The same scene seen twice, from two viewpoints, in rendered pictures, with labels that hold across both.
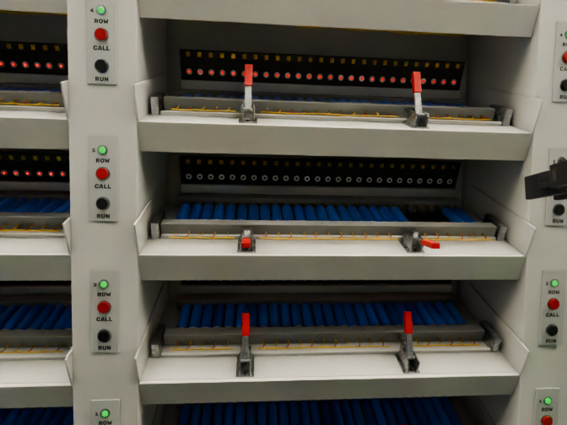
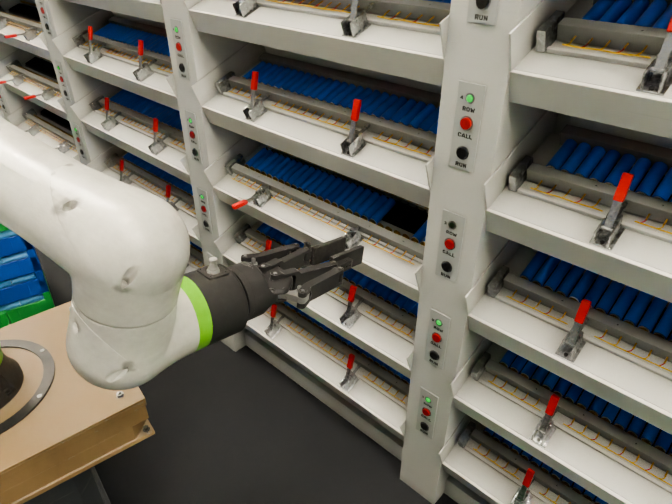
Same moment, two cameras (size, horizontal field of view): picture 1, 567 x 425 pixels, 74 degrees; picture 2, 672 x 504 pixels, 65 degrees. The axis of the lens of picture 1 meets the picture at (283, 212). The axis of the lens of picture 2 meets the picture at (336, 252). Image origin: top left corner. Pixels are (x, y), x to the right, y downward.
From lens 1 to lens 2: 95 cm
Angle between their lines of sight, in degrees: 53
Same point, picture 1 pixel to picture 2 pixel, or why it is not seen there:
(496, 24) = (409, 69)
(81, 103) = (179, 89)
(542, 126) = (439, 186)
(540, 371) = (425, 377)
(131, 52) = (192, 60)
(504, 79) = not seen: hidden behind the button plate
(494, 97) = not seen: hidden behind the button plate
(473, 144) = (385, 182)
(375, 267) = not seen: hidden behind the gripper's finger
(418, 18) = (345, 55)
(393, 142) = (329, 160)
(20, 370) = (189, 223)
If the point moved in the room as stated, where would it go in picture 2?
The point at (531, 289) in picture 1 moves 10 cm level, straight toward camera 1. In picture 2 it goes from (422, 317) to (367, 323)
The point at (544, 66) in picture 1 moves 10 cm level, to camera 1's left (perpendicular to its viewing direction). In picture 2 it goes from (444, 126) to (392, 110)
